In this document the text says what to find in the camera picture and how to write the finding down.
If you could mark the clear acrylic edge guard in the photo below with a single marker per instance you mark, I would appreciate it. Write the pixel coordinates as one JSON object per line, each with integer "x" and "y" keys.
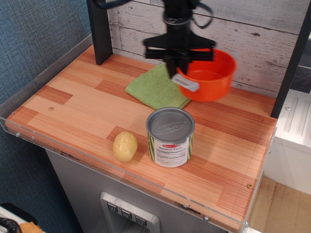
{"x": 219, "y": 180}

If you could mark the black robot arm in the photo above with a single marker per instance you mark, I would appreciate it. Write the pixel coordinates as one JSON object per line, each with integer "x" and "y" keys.
{"x": 179, "y": 11}

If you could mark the white toy sink unit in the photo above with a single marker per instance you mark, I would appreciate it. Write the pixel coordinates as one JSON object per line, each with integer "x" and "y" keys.
{"x": 289, "y": 159}

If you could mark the dark grey left post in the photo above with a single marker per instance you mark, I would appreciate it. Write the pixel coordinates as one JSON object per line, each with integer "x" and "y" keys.
{"x": 100, "y": 30}

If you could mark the orange fuzzy toy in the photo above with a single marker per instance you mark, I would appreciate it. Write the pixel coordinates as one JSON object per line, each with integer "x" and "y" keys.
{"x": 30, "y": 227}

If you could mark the green folded cloth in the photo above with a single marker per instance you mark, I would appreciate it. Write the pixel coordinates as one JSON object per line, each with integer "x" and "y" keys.
{"x": 156, "y": 90}

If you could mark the toy tin can grey lid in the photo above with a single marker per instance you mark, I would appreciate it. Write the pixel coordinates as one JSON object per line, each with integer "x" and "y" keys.
{"x": 170, "y": 133}

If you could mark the grey toy fridge cabinet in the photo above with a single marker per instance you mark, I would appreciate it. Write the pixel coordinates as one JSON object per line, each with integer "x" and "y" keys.
{"x": 84, "y": 184}

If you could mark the dark grey right post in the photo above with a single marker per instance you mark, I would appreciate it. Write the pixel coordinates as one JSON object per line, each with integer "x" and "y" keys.
{"x": 293, "y": 64}

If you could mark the yellow toy potato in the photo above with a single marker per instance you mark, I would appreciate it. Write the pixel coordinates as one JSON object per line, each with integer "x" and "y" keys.
{"x": 125, "y": 146}

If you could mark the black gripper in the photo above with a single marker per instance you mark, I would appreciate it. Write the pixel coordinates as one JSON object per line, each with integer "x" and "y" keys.
{"x": 179, "y": 43}

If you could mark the dark grey post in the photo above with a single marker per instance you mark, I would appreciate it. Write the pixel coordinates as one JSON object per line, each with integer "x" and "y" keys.
{"x": 293, "y": 64}
{"x": 100, "y": 30}

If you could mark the white black object corner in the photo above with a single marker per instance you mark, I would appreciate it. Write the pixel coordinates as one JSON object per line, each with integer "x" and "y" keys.
{"x": 16, "y": 216}

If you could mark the silver ice dispenser panel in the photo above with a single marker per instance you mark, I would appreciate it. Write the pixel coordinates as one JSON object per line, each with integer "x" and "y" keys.
{"x": 124, "y": 217}

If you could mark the orange toy pot grey handles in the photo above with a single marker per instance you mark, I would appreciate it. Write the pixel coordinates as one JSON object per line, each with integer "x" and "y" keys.
{"x": 207, "y": 81}

